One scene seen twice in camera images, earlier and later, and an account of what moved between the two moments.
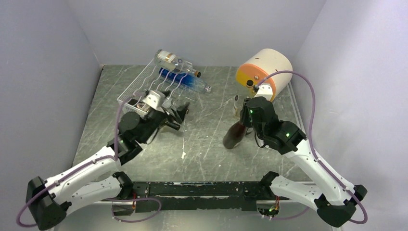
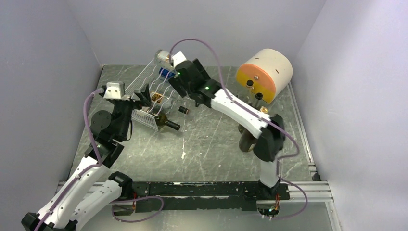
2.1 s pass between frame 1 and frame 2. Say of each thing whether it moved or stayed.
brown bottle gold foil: moved
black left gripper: moved
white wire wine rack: stayed
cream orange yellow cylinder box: stayed
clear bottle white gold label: moved
